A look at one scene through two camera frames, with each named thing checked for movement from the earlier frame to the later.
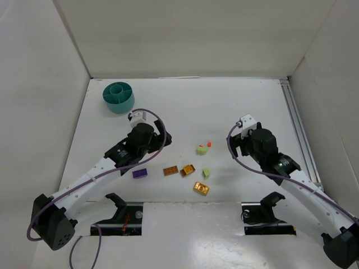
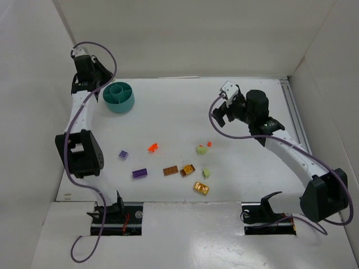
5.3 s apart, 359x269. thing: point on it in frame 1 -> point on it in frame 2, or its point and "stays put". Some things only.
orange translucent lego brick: [187, 170] stays put
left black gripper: [161, 134] -> [102, 74]
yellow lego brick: [201, 188] stays put
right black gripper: [236, 141] -> [225, 112]
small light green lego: [206, 172] stays put
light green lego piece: [202, 151] stays put
